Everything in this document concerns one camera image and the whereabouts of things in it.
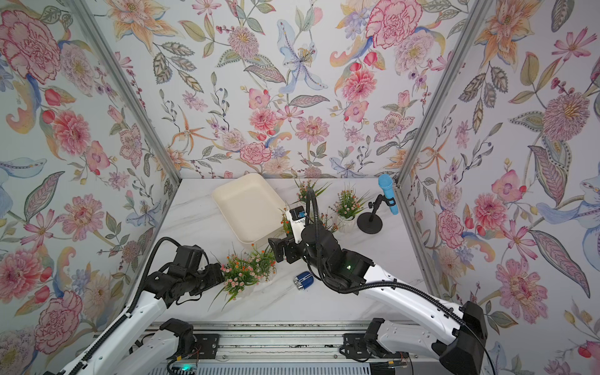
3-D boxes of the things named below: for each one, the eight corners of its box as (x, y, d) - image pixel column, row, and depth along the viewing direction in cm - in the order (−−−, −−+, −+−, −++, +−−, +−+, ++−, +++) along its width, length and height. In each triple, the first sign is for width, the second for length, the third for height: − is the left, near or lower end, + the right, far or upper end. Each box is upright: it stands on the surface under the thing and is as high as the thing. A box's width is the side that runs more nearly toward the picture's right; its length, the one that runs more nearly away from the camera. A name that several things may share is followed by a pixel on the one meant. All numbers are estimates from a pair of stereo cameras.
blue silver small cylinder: (300, 293, 87) (300, 290, 84) (293, 281, 90) (293, 278, 87) (315, 283, 89) (316, 280, 87) (308, 272, 92) (308, 269, 89)
